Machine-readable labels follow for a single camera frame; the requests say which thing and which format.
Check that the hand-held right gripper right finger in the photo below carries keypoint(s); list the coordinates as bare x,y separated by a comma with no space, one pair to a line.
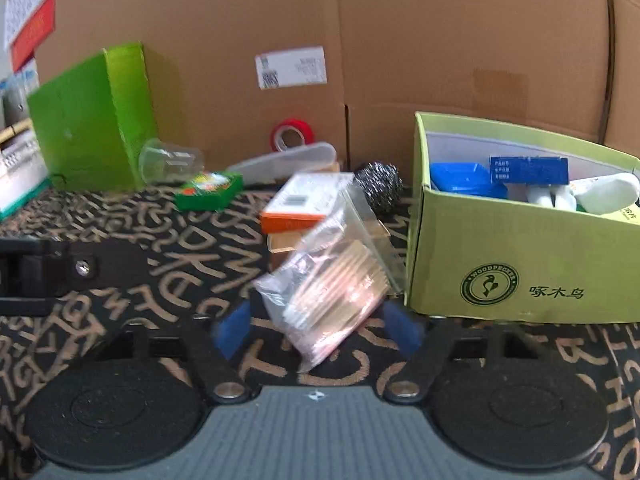
402,327

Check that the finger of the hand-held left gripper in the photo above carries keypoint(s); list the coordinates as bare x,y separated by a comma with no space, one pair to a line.
115,265

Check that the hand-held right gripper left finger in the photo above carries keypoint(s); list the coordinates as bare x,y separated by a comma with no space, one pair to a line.
232,327

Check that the clear bag of cotton swabs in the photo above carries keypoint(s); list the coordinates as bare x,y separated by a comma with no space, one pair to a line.
330,285

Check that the small green box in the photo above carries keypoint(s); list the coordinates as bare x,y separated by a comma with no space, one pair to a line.
207,191

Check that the clear plastic cup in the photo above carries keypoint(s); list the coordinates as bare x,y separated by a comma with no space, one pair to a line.
170,160

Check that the light green box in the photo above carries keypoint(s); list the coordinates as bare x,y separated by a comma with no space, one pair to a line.
500,240

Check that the orange box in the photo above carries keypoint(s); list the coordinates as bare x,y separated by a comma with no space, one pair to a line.
300,200

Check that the steel wool scourer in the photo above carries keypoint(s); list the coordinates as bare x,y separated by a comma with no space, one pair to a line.
380,185

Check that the blue cube box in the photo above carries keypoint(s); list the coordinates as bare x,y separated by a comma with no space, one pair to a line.
460,177

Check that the translucent plastic case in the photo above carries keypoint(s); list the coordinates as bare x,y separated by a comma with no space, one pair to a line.
290,157

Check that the blue medicine box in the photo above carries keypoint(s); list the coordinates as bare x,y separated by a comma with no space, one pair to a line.
530,170

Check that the red tape roll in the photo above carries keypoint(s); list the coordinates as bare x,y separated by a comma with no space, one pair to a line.
295,132

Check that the yellow-green box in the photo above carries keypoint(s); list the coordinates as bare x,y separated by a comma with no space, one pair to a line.
627,214

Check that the black tan patterned mat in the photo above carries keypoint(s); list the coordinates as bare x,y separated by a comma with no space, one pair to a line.
165,260

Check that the white teal box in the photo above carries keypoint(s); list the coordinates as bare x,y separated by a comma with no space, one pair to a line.
20,175

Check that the large green gift box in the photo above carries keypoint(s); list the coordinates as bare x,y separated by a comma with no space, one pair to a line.
85,120

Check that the clear storage bins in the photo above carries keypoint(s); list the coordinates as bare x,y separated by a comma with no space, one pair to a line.
15,95

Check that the white shipping label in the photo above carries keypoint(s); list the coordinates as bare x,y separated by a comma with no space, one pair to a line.
292,67

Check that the large brown cardboard box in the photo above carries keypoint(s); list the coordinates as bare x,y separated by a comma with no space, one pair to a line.
400,35

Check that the red white wall calendar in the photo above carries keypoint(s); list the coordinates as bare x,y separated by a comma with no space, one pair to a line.
30,10

